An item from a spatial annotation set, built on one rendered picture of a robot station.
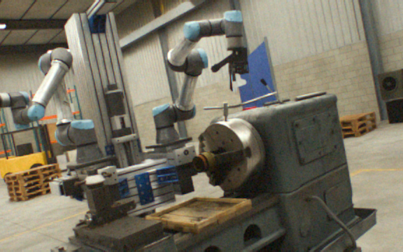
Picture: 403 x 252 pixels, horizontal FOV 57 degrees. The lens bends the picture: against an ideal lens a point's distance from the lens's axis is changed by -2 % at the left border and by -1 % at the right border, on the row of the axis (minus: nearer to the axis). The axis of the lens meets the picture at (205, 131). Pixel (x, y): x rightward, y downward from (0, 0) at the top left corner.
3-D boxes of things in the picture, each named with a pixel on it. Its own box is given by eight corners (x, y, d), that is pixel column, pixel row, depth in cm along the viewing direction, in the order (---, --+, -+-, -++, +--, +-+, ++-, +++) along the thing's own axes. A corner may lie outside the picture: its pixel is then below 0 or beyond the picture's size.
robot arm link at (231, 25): (235, 12, 167) (245, 10, 159) (236, 37, 169) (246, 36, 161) (220, 12, 163) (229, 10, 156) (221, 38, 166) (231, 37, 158)
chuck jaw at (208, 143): (220, 153, 175) (206, 134, 180) (224, 147, 172) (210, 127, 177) (202, 158, 168) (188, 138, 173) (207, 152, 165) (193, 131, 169)
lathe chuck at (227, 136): (213, 178, 191) (209, 117, 185) (262, 191, 168) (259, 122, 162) (200, 183, 185) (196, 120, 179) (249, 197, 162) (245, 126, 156)
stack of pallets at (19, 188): (50, 189, 1095) (45, 165, 1091) (66, 187, 1042) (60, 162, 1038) (8, 201, 996) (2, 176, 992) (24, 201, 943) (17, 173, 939)
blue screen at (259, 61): (237, 151, 1065) (220, 70, 1053) (264, 145, 1069) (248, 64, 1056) (269, 174, 654) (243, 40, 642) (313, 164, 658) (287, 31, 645)
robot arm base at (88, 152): (73, 163, 209) (69, 146, 209) (99, 157, 217) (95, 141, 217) (80, 164, 197) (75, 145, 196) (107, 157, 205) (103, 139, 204)
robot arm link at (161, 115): (152, 128, 236) (148, 107, 235) (172, 124, 242) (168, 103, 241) (158, 127, 225) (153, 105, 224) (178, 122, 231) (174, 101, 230)
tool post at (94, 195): (107, 205, 145) (101, 180, 144) (115, 206, 139) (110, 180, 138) (89, 211, 140) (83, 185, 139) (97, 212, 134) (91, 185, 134)
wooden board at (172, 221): (197, 204, 182) (196, 195, 182) (252, 208, 155) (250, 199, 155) (146, 225, 163) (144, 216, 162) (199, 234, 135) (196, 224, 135)
